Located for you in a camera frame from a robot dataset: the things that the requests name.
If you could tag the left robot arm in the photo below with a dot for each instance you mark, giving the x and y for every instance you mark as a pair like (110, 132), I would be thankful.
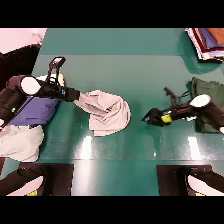
(13, 96)

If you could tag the red garment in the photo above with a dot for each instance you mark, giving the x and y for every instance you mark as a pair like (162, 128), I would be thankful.
(200, 42)

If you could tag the purple garment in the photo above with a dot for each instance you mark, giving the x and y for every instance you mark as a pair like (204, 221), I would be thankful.
(36, 111)

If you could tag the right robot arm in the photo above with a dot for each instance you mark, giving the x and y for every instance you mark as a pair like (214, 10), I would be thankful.
(210, 110)

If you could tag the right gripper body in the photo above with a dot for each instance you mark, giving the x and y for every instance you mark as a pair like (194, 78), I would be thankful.
(154, 117)

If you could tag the grey T-shirt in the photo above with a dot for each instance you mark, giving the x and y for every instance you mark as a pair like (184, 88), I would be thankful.
(108, 113)

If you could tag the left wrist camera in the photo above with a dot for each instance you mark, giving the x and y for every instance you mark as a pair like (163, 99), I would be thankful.
(55, 63)

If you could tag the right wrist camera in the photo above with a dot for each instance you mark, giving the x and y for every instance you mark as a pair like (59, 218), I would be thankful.
(171, 95)

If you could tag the dark green garment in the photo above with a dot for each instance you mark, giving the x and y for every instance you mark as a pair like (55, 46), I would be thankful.
(208, 88)

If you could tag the orange garment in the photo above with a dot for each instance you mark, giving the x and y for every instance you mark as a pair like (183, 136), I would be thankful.
(217, 34)

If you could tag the blue garment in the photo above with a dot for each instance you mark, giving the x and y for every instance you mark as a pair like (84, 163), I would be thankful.
(207, 40)

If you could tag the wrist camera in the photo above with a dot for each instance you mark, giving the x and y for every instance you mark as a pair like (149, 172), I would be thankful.
(55, 63)
(171, 95)

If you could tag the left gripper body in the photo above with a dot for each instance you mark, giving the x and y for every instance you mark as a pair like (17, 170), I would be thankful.
(70, 94)

